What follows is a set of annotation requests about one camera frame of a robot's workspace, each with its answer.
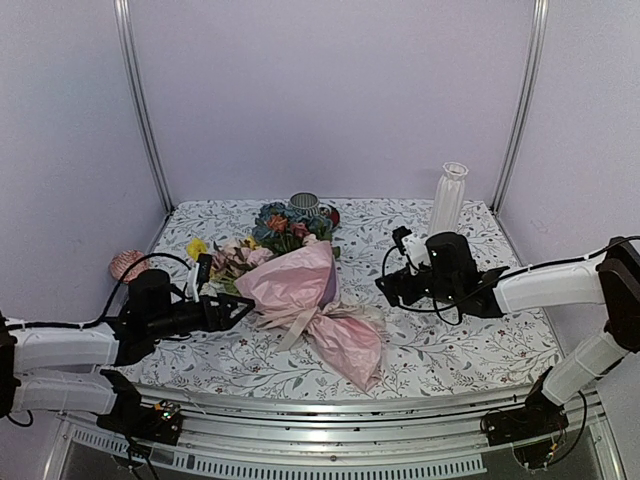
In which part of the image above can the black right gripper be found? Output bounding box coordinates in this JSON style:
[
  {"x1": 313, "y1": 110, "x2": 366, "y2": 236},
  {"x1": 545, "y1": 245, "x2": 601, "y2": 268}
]
[{"x1": 377, "y1": 262, "x2": 460, "y2": 306}]

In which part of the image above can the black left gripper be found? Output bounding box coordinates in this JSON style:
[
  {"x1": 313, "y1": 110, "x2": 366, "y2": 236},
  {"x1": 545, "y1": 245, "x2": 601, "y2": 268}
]
[{"x1": 147, "y1": 293, "x2": 256, "y2": 341}]

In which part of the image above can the pink paper flower bouquet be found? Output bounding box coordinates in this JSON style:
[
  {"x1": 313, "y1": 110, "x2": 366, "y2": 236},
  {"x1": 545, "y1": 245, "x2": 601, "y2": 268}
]
[{"x1": 186, "y1": 202, "x2": 383, "y2": 391}]

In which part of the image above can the cream printed ribbon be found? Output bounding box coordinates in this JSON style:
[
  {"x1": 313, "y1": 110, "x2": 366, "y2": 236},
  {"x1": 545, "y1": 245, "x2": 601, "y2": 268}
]
[{"x1": 262, "y1": 301, "x2": 386, "y2": 351}]

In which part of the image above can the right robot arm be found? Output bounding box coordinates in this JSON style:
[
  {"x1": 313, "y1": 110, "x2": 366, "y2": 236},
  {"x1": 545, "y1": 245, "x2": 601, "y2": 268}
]
[{"x1": 376, "y1": 226, "x2": 639, "y2": 446}]

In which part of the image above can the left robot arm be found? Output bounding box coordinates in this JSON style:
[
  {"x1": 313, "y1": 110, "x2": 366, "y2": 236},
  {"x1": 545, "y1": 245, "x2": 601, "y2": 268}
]
[{"x1": 1, "y1": 269, "x2": 255, "y2": 445}]

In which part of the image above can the white ribbed vase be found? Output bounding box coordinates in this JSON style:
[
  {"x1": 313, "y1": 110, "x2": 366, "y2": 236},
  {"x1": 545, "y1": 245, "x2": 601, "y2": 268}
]
[{"x1": 428, "y1": 162, "x2": 469, "y2": 237}]

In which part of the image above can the red patterned saucer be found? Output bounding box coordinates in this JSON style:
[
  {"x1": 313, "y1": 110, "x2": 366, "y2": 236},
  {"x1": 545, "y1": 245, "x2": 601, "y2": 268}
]
[{"x1": 319, "y1": 204, "x2": 340, "y2": 230}]

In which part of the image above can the pink patterned bowl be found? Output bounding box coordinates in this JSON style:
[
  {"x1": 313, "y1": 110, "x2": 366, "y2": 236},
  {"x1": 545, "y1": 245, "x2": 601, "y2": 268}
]
[{"x1": 108, "y1": 250, "x2": 150, "y2": 284}]

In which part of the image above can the striped ceramic cup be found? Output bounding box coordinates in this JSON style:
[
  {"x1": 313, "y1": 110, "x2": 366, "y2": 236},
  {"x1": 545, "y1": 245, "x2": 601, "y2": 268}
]
[{"x1": 289, "y1": 192, "x2": 320, "y2": 216}]

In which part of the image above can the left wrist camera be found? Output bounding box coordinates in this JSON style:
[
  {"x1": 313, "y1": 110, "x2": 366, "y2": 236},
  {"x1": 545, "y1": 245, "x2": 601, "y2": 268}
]
[{"x1": 185, "y1": 253, "x2": 213, "y2": 302}]

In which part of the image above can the aluminium front rail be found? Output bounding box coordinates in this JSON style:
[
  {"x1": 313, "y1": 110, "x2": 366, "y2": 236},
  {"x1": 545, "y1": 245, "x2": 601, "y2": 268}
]
[{"x1": 49, "y1": 382, "x2": 621, "y2": 480}]

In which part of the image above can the right metal frame post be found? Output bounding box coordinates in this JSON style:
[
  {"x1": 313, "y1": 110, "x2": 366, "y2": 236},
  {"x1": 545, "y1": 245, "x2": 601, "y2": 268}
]
[{"x1": 490, "y1": 0, "x2": 550, "y2": 217}]

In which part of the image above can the metal frame post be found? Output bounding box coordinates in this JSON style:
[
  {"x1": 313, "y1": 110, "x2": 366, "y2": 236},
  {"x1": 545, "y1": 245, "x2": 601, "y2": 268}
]
[
  {"x1": 490, "y1": 0, "x2": 550, "y2": 217},
  {"x1": 113, "y1": 0, "x2": 175, "y2": 215}
]

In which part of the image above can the left metal frame post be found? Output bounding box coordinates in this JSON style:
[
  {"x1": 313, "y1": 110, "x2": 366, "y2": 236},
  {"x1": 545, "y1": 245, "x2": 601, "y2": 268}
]
[{"x1": 113, "y1": 0, "x2": 175, "y2": 215}]

